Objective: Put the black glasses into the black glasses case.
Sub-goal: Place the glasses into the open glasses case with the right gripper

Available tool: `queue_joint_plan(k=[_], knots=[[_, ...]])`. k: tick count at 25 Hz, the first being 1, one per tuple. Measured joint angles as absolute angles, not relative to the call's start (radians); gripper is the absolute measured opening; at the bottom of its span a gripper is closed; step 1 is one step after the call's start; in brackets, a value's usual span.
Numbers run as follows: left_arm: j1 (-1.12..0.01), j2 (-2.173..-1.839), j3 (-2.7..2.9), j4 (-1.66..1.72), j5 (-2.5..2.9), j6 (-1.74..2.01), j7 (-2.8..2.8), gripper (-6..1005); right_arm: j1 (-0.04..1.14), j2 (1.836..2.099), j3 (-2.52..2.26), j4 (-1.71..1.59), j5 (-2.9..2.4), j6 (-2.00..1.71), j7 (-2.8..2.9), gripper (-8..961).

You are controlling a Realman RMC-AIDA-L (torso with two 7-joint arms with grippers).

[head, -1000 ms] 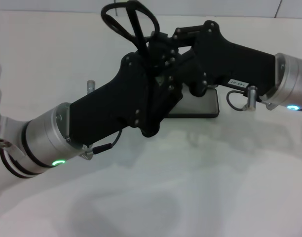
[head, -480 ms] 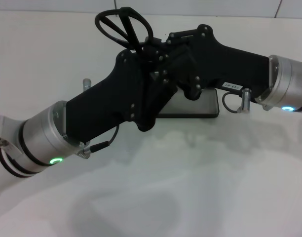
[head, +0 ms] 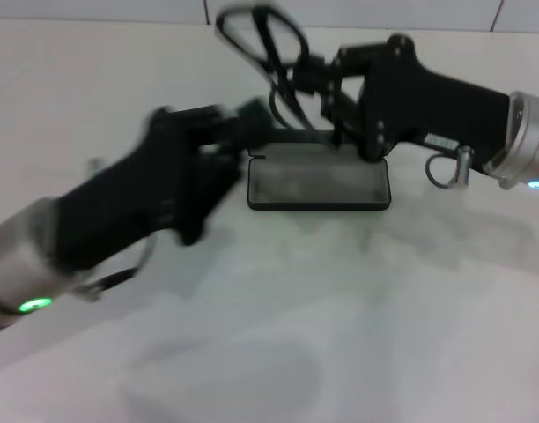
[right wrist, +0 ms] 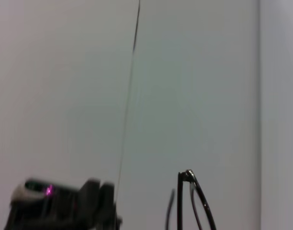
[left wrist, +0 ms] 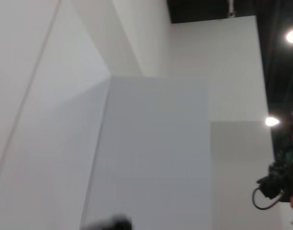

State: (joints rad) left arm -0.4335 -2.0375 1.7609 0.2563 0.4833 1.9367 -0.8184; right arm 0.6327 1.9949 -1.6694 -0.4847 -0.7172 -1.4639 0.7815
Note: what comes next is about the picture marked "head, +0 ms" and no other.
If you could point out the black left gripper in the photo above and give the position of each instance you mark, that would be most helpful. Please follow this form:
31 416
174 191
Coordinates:
142 198

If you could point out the black glasses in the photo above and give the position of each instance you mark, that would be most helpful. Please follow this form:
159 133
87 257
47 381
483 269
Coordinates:
243 55

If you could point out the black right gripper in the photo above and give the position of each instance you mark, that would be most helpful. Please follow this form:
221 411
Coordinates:
428 101

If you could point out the black glasses case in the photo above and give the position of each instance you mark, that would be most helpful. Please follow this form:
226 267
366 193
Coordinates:
318 185

